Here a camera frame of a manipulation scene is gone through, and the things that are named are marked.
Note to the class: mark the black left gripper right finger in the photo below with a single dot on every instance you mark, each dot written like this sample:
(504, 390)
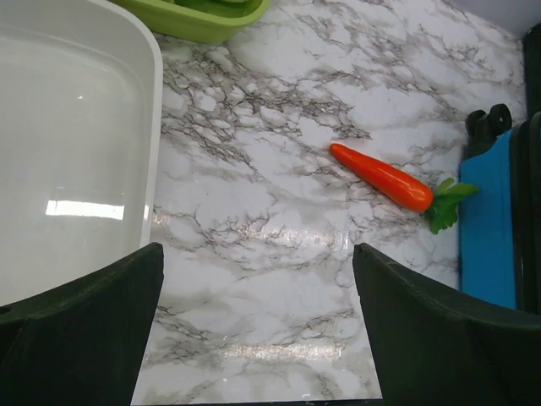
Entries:
(433, 345)

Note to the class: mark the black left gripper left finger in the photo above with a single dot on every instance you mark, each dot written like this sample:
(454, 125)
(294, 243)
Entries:
(82, 343)

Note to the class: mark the blue fish print suitcase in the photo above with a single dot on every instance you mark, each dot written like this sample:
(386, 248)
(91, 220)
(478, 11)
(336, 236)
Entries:
(500, 224)

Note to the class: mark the orange toy carrot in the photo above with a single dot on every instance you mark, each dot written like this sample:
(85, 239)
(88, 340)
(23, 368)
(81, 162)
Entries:
(439, 205)

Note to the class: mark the white rectangular tray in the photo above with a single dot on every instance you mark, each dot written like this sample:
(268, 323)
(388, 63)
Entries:
(81, 87)

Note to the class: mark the green vegetable basket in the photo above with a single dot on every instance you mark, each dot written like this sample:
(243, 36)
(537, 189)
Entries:
(208, 22)

